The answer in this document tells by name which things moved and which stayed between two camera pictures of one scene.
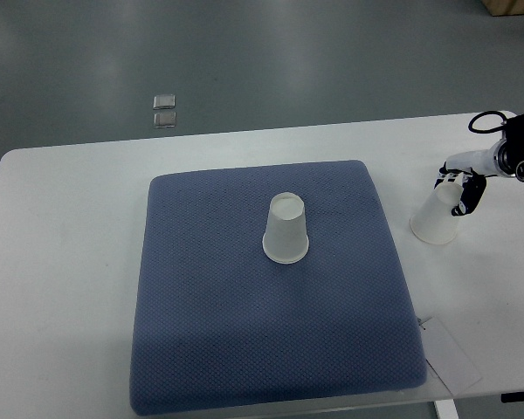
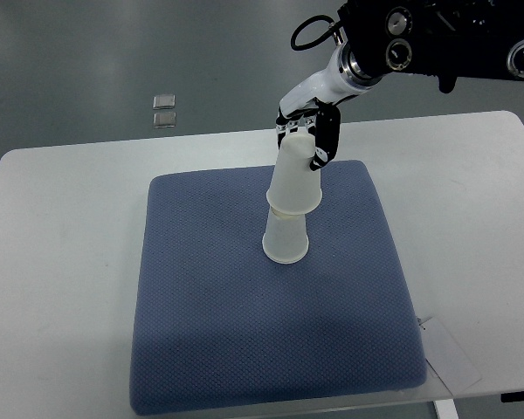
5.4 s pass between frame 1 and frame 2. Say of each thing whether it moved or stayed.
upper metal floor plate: stayed
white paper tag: stayed
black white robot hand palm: moved
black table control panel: stayed
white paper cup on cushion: stayed
